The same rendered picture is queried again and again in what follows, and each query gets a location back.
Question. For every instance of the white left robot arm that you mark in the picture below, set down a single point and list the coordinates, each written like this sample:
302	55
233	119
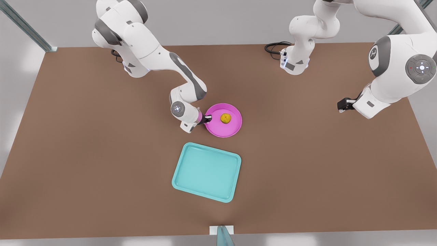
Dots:
399	58

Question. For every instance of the silver frame post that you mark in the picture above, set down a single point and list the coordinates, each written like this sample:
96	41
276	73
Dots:
223	235
24	25
395	30

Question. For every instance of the pink round plate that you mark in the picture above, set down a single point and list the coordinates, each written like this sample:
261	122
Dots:
232	128

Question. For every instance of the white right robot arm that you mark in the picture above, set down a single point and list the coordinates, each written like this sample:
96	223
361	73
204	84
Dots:
143	51

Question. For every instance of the small orange fruit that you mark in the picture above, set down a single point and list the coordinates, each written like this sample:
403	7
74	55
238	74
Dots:
225	118

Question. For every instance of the teal rectangular tray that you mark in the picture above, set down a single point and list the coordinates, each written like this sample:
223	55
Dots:
206	172

